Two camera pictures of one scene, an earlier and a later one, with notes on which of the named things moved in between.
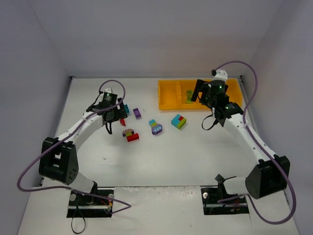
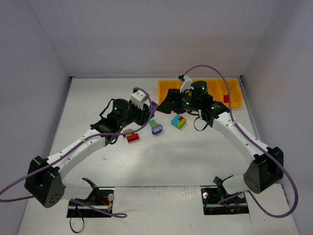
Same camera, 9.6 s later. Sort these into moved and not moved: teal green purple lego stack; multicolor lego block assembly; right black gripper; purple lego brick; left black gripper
Moved: left black gripper; right black gripper; purple lego brick
Not moved: multicolor lego block assembly; teal green purple lego stack
